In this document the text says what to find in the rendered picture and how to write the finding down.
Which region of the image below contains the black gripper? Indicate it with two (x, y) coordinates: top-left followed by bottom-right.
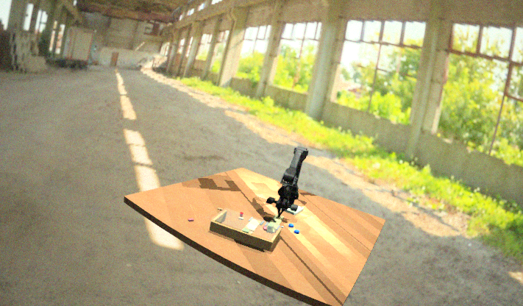
(266, 195), (299, 217)

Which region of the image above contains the pale yellow strip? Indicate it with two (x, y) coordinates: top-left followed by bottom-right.
(270, 215), (284, 225)

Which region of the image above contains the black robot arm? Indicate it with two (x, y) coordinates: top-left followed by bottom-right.
(277, 146), (308, 208)

